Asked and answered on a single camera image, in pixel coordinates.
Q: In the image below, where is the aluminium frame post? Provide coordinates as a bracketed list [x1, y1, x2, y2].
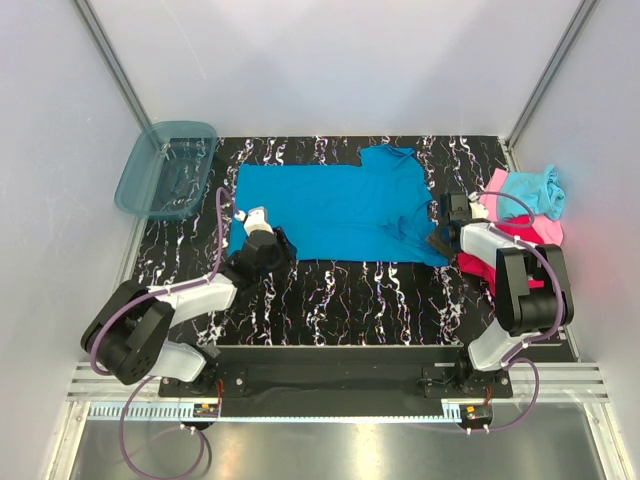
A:
[71, 0, 151, 129]
[504, 0, 600, 151]

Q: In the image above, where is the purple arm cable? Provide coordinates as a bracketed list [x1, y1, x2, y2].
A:
[419, 192, 569, 435]
[89, 187, 251, 476]

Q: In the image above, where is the cyan t shirt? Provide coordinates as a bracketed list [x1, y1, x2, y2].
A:
[501, 165, 566, 221]

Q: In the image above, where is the blue t shirt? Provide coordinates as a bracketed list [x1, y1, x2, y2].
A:
[235, 145, 449, 268]

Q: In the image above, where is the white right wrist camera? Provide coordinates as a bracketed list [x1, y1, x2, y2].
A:
[468, 193, 490, 220]

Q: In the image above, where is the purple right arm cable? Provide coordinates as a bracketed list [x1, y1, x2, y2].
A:
[419, 192, 569, 435]

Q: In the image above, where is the right aluminium frame post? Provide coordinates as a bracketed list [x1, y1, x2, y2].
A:
[504, 0, 600, 151]

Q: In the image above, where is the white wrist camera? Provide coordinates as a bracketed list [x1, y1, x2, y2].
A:
[468, 193, 490, 220]
[234, 206, 273, 235]

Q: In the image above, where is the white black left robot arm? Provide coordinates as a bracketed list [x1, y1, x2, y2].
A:
[81, 227, 297, 396]

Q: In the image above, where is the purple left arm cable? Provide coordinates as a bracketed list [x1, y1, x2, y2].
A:
[89, 187, 251, 476]

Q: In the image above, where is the left aluminium frame post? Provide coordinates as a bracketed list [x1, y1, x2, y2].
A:
[71, 0, 151, 129]

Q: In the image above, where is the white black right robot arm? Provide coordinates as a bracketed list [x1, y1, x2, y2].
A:
[428, 193, 574, 397]

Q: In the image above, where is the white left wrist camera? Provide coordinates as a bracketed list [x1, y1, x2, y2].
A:
[234, 206, 273, 235]

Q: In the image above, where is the teal transparent plastic bin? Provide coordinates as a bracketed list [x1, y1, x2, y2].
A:
[114, 121, 218, 221]

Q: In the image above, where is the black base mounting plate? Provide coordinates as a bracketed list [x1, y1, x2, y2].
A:
[159, 346, 513, 421]

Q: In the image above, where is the magenta t shirt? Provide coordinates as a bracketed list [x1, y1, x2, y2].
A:
[457, 215, 544, 295]

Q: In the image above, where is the light pink t shirt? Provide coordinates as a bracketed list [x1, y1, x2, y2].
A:
[479, 168, 564, 245]

